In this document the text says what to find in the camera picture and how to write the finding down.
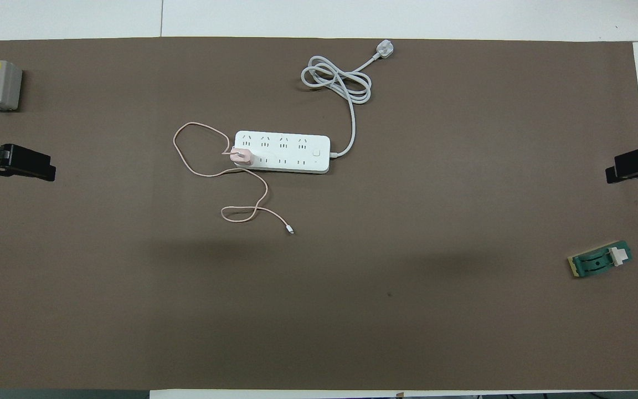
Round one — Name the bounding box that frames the white power strip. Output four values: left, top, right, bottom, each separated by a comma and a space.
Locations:
234, 130, 332, 175

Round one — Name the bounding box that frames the pink charging cable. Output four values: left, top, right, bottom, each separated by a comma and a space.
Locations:
173, 122, 295, 235

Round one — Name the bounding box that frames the brown table mat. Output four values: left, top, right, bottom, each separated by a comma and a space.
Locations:
0, 37, 638, 391

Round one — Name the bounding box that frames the green knife switch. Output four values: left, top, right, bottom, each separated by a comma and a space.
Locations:
567, 239, 633, 279

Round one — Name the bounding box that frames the white power cord with plug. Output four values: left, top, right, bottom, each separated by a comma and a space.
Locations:
301, 39, 395, 158

